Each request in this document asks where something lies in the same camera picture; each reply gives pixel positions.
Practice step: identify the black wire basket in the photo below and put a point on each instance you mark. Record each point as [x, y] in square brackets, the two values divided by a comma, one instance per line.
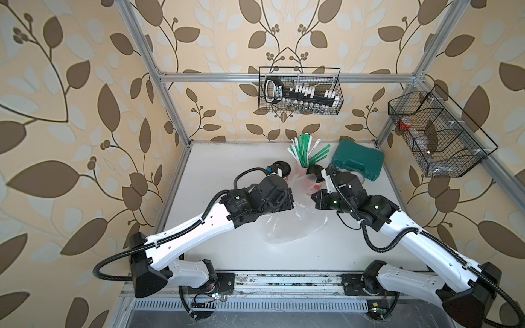
[445, 139]
[325, 77]

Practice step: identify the green plastic tool case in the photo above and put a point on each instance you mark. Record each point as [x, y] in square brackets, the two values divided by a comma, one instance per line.
[354, 157]

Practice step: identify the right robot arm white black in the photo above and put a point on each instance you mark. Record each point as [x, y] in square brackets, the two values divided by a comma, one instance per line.
[460, 286]

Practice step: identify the red paper cup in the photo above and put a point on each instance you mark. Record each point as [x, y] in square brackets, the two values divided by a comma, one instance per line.
[314, 173]

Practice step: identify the black wire basket right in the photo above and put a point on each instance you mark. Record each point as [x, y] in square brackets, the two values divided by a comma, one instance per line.
[445, 139]

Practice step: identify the pink straw holder cup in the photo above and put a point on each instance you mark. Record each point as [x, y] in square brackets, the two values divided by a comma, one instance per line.
[300, 171]

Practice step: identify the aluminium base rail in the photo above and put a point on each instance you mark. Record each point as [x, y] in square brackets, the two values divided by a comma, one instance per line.
[289, 284]

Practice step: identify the green white wrapped straws bundle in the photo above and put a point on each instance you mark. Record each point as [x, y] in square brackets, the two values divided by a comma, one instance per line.
[303, 150]

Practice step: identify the black wire basket rear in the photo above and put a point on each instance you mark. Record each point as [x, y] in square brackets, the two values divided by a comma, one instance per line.
[325, 77]

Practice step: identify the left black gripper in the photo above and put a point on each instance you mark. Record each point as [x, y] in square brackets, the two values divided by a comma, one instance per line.
[287, 197]

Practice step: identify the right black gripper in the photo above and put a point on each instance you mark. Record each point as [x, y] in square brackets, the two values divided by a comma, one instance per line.
[320, 201]

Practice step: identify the black socket wrench set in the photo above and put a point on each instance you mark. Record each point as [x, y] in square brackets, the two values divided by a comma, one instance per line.
[274, 90]

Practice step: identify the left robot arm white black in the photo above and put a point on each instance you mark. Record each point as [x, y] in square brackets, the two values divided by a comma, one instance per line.
[153, 261]

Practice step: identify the clear plastic carrier bag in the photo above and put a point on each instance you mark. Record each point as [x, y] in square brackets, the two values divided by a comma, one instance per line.
[291, 225]

